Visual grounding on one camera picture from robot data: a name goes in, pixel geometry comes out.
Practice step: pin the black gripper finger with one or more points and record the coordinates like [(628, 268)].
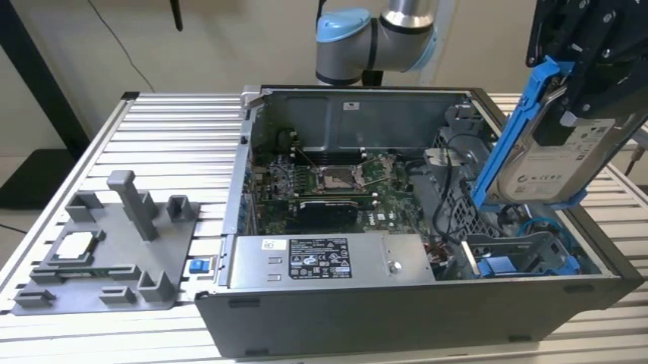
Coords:
[(558, 132)]

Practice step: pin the hard disk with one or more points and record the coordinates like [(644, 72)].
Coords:
[(547, 170)]

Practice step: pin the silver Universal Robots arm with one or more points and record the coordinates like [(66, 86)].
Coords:
[(355, 45)]

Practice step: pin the grey disk bay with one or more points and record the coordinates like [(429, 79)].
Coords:
[(536, 246)]

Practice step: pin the grey metal drive cage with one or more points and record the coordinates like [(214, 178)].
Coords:
[(461, 212)]

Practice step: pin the green motherboard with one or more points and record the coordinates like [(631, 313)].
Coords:
[(392, 212)]

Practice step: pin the black white case sticker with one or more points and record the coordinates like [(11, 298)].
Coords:
[(351, 105)]

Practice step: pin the CPU socket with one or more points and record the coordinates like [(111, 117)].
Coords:
[(339, 178)]

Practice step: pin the long expansion slot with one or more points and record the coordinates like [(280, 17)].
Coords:
[(335, 195)]

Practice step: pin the black graphics card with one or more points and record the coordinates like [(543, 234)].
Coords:
[(326, 216)]

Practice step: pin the silver power supply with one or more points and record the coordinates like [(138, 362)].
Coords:
[(365, 261)]

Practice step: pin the open dark grey PC case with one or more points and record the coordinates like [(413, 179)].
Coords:
[(385, 322)]

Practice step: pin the small blue clip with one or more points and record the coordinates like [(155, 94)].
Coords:
[(198, 265)]

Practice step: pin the black hanging antenna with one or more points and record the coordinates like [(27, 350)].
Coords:
[(177, 15)]

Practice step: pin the black table corner cap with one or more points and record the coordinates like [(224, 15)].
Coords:
[(131, 95)]

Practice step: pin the grey parts rack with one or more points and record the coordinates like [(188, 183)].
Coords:
[(117, 250)]

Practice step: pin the silver CPU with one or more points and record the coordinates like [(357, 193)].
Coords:
[(75, 245)]

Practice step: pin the black monitor stand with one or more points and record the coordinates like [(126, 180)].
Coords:
[(46, 95)]

